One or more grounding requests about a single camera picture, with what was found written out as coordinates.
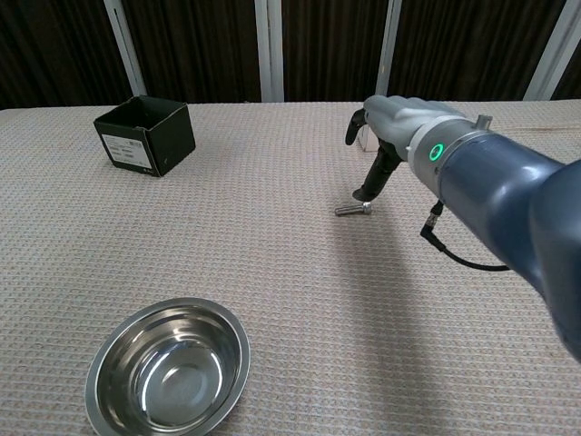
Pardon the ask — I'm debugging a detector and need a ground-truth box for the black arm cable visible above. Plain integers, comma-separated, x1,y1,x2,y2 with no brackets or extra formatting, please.
419,199,513,273

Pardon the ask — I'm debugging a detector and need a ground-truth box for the beige woven tablecloth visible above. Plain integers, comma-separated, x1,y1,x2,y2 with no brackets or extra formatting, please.
0,99,581,436

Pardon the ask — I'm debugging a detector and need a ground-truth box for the silver metal bolt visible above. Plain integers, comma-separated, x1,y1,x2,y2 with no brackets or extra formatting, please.
334,202,376,218

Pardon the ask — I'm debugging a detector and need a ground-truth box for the stainless steel bowl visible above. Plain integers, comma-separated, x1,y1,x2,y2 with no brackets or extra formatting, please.
84,296,252,436

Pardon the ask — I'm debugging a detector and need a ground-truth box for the white stapler box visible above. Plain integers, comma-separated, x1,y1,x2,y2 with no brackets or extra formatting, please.
358,127,380,154

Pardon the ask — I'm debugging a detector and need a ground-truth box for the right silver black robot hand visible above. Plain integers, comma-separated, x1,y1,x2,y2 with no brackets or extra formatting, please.
344,94,469,203

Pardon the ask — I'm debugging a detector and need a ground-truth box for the grey metal frame post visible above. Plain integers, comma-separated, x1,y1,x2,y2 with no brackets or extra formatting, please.
103,0,148,97
525,0,581,102
253,0,285,103
373,0,404,98

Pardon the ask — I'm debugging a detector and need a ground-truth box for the black open cardboard box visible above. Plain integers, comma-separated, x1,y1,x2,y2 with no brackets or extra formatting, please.
93,94,197,179

